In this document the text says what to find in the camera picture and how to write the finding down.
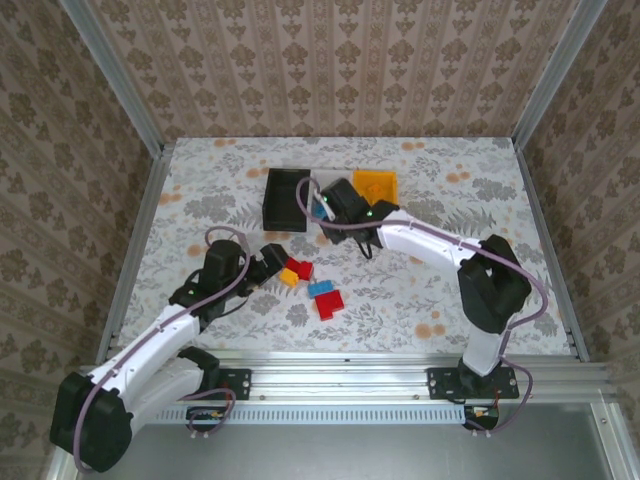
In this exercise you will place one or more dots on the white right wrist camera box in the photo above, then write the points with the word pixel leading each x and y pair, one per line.
pixel 330 212

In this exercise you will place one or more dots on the yellow lego brick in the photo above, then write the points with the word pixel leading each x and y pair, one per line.
pixel 289 278

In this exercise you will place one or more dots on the orange lego brick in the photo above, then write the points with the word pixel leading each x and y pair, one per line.
pixel 375 190

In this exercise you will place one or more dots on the yellow plastic container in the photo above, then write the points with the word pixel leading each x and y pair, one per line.
pixel 385 180

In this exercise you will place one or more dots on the aluminium table side rail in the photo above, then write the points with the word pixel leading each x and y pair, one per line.
pixel 552 250
pixel 137 240

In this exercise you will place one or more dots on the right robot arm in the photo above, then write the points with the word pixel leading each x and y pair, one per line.
pixel 425 240

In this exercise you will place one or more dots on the aluminium frame post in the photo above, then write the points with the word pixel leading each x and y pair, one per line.
pixel 560 75
pixel 115 75

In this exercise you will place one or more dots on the black plastic container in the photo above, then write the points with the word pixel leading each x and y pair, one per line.
pixel 285 200

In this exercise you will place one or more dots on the blue lego brick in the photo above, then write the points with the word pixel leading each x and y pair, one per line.
pixel 319 207
pixel 320 290

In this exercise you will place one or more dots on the white plastic container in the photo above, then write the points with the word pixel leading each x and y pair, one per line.
pixel 327 175

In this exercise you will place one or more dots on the red lego brick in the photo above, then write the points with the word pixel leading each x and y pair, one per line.
pixel 330 299
pixel 302 269
pixel 325 313

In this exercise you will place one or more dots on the grey metal shelf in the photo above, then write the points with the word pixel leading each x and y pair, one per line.
pixel 325 452

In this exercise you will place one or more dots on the aluminium mounting rail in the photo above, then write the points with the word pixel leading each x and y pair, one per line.
pixel 340 377

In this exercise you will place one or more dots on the floral print tablecloth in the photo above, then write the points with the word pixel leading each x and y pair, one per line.
pixel 400 300

